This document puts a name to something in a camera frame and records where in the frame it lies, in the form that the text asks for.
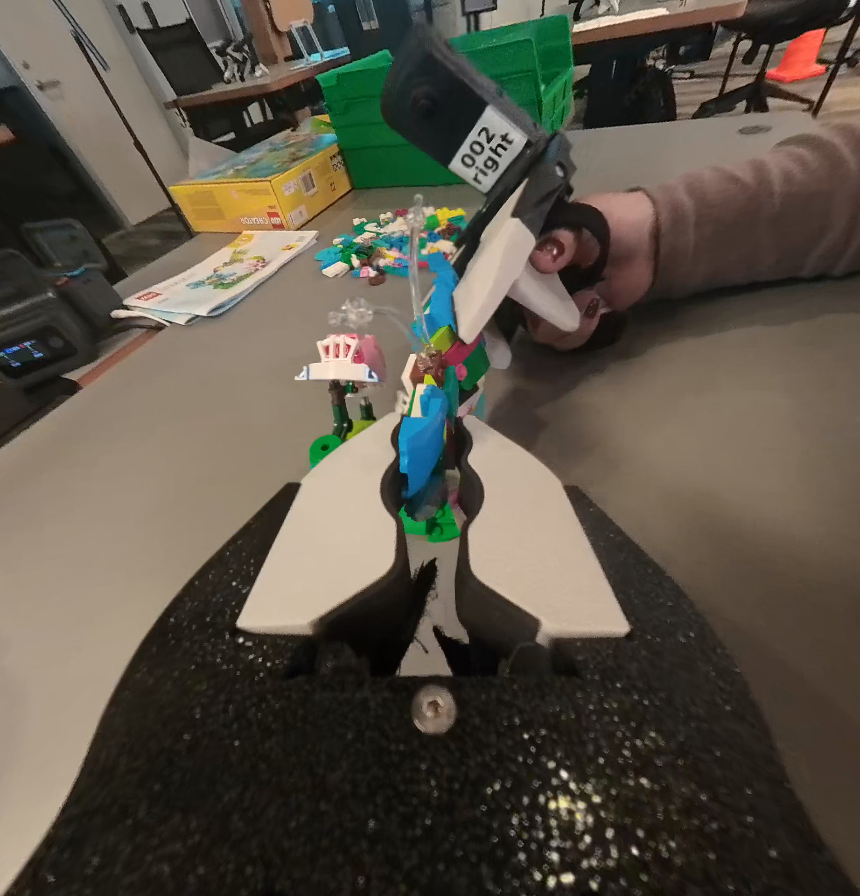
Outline black equipment bag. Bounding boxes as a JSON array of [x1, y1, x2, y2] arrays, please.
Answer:
[[20, 218, 130, 331]]

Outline lego flower model green base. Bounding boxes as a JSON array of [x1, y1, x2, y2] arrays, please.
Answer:
[[294, 332, 389, 470]]

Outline clear lego flower piece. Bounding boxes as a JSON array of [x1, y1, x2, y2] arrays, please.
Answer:
[[329, 297, 407, 338]]

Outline black backpack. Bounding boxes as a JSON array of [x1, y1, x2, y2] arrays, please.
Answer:
[[614, 62, 680, 126]]

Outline pile of loose lego bricks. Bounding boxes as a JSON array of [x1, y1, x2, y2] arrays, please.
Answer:
[[314, 206, 469, 288]]

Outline clear acrylic stand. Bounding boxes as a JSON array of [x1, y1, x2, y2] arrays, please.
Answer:
[[288, 20, 327, 63]]

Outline grey door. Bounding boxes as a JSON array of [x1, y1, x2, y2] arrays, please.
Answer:
[[0, 0, 187, 226]]

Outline black office chair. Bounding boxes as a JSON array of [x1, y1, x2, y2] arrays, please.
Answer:
[[690, 0, 860, 119]]

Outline black power station with screen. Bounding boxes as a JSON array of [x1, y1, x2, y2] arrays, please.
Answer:
[[0, 248, 99, 394]]

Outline person's right hand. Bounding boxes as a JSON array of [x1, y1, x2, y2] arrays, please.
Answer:
[[524, 188, 659, 352]]

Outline small toy robot figure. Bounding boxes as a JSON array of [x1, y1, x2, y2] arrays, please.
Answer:
[[215, 34, 268, 79]]

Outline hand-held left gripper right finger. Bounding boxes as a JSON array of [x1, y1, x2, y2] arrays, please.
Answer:
[[453, 416, 631, 678]]

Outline yellow lego box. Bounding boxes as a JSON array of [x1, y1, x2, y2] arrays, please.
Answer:
[[168, 129, 354, 233]]

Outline clear lego rod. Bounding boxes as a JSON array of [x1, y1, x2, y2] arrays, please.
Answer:
[[409, 196, 432, 358]]

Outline green plastic bin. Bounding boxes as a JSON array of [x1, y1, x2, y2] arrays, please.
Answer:
[[449, 14, 576, 135], [316, 49, 483, 190]]

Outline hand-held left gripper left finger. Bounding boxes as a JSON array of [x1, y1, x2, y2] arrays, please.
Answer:
[[235, 412, 439, 676]]

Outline orange traffic cone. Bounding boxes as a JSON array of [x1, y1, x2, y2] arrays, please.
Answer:
[[764, 28, 831, 85]]

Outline light wooden table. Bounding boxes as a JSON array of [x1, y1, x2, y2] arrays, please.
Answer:
[[572, 0, 749, 50]]

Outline blue lego bird model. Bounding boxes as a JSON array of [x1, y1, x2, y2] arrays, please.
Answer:
[[397, 252, 494, 546]]

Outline person's right forearm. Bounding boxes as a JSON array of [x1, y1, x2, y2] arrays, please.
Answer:
[[643, 112, 860, 303]]

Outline lego instruction booklet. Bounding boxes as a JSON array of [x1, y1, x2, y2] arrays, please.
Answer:
[[122, 230, 320, 328]]

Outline brown wooden table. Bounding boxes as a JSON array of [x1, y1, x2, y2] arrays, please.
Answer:
[[165, 52, 354, 116]]

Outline black tripod pole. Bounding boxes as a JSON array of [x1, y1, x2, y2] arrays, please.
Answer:
[[52, 0, 195, 233]]

